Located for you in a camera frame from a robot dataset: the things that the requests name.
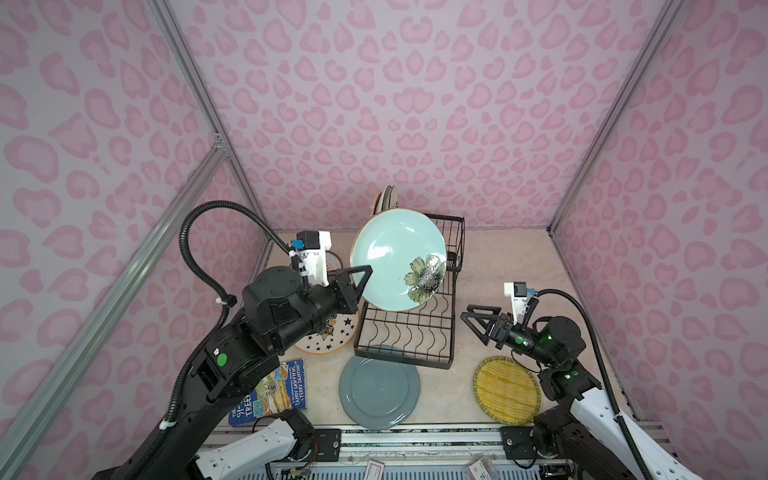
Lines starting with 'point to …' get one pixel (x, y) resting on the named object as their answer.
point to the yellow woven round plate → (506, 391)
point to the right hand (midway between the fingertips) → (468, 316)
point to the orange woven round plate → (375, 202)
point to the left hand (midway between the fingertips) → (371, 266)
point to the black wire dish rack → (423, 336)
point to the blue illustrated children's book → (284, 389)
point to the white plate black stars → (337, 333)
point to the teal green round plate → (377, 393)
